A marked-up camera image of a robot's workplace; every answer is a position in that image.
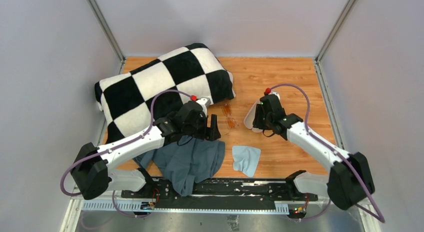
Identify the pink glasses case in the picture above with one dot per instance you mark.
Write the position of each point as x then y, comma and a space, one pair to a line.
249, 119

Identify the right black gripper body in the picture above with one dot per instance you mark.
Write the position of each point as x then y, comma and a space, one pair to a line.
262, 121

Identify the black white checkered pillow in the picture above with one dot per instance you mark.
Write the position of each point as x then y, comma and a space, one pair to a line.
163, 85

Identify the black mounting base plate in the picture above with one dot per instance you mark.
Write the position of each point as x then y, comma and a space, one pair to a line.
222, 193

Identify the orange sunglasses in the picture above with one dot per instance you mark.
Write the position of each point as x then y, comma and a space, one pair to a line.
227, 112

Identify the light blue cleaning cloth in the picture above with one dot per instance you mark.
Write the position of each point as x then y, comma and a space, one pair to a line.
246, 159

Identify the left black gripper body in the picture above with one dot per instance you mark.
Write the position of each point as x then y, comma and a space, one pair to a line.
198, 130

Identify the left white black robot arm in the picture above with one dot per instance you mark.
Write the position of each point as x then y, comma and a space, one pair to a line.
95, 169

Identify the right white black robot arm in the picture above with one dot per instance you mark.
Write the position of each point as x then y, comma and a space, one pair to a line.
348, 180

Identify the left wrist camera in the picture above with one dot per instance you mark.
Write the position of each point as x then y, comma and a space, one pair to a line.
204, 102

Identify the grey blue crumpled garment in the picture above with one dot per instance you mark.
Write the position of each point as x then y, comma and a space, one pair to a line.
186, 163

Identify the aluminium frame rail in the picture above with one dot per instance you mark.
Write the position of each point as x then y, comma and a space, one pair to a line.
142, 207

